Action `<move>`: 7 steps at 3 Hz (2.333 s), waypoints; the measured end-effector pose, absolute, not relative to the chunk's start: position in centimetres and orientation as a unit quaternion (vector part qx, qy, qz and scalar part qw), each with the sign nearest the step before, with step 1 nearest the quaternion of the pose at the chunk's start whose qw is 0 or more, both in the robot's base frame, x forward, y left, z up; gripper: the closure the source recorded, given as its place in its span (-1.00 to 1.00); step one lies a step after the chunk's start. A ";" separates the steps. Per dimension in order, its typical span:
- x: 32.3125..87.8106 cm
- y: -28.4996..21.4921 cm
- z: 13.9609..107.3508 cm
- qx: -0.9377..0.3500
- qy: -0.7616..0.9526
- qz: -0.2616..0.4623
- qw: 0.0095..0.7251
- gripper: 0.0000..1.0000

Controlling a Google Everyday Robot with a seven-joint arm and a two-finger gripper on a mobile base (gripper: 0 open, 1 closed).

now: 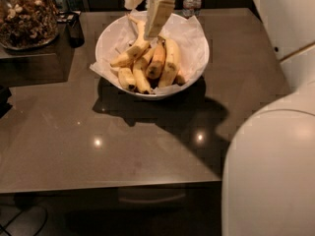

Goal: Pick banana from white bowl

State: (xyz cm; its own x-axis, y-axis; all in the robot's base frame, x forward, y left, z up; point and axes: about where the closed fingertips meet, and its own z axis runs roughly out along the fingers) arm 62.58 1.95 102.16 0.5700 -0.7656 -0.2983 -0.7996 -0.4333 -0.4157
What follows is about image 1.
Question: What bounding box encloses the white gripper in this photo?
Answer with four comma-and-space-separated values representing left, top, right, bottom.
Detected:
124, 0, 175, 39

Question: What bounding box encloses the long banana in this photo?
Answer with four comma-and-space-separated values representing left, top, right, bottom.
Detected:
110, 14, 150, 68

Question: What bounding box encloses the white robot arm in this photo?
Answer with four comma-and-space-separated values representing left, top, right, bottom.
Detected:
221, 0, 315, 236

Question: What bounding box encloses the white bowl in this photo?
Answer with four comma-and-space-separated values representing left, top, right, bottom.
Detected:
94, 10, 210, 101

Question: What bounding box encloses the orange ripe banana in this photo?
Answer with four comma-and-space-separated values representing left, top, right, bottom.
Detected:
147, 38, 165, 80

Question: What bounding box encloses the middle yellow banana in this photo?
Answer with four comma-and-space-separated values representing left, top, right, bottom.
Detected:
133, 48, 155, 94

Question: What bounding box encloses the yellow banana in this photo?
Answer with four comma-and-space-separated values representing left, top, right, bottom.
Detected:
133, 48, 155, 94
158, 38, 181, 88

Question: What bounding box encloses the small short banana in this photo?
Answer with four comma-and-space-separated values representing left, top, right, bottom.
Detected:
118, 68, 136, 90

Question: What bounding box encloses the right yellow banana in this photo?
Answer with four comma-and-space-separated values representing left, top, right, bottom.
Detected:
158, 38, 181, 88

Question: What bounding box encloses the small banana behind right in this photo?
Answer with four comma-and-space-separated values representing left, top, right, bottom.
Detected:
174, 70, 186, 86

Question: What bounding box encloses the clear plastic water bottle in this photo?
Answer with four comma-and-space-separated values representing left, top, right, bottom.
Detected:
182, 0, 202, 18

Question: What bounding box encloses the dark raised tray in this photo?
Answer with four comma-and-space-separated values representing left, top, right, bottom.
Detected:
0, 25, 74, 88

